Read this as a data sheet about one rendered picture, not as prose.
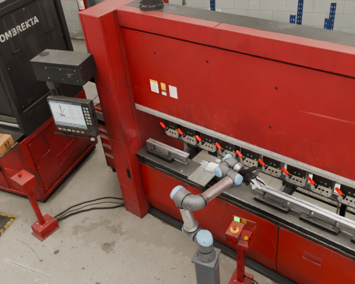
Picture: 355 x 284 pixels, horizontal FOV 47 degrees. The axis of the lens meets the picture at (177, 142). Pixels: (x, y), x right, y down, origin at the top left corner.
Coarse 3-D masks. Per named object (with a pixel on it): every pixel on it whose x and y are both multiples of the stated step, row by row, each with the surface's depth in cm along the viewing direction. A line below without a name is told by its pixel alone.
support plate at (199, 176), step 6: (204, 162) 367; (198, 168) 361; (192, 174) 355; (198, 174) 355; (204, 174) 354; (210, 174) 353; (192, 180) 349; (198, 180) 348; (204, 180) 348; (204, 186) 343
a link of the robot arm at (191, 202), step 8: (232, 176) 289; (240, 176) 289; (216, 184) 284; (224, 184) 285; (232, 184) 289; (208, 192) 279; (216, 192) 281; (184, 200) 274; (192, 200) 273; (200, 200) 274; (208, 200) 278; (184, 208) 277; (192, 208) 274; (200, 208) 276
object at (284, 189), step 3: (285, 183) 353; (288, 183) 352; (282, 186) 356; (285, 186) 353; (288, 186) 352; (291, 186) 355; (294, 186) 359; (279, 189) 353; (282, 189) 350; (285, 189) 352; (288, 189) 352; (291, 189) 358; (294, 189) 363; (285, 192) 347; (288, 192) 350; (291, 192) 361
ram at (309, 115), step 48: (144, 48) 335; (192, 48) 302; (144, 96) 369; (192, 96) 330; (240, 96) 298; (288, 96) 271; (336, 96) 249; (240, 144) 324; (288, 144) 293; (336, 144) 267
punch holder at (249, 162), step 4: (244, 148) 323; (244, 152) 325; (248, 152) 322; (252, 152) 320; (244, 156) 328; (248, 156) 325; (252, 156) 322; (256, 156) 319; (260, 156) 325; (244, 160) 330; (248, 160) 327; (252, 160) 324; (256, 160) 321; (244, 164) 332; (248, 164) 329; (252, 164) 326; (256, 164) 323
